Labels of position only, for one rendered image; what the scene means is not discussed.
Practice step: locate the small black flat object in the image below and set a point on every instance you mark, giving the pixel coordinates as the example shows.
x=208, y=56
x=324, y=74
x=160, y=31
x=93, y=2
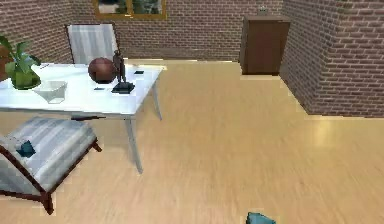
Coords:
x=139, y=72
x=99, y=88

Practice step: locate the dark figurine statue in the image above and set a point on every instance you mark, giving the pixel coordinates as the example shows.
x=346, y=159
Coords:
x=121, y=75

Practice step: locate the brown wooden cupboard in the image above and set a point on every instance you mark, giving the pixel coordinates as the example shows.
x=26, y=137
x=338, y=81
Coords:
x=263, y=45

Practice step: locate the brown ball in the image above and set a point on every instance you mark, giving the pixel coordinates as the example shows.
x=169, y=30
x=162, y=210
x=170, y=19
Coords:
x=101, y=70

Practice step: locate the white table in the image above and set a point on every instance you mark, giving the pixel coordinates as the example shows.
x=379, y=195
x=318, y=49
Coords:
x=86, y=100

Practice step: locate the yellow framed window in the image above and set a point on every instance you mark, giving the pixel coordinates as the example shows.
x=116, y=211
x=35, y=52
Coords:
x=130, y=8

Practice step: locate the teal cloth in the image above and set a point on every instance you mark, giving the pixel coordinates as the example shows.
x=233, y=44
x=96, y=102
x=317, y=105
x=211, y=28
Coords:
x=26, y=149
x=259, y=219

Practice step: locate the white bowl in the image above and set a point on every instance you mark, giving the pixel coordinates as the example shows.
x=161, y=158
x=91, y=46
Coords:
x=51, y=90

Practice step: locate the green house plant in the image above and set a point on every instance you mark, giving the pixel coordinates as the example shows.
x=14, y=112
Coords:
x=21, y=71

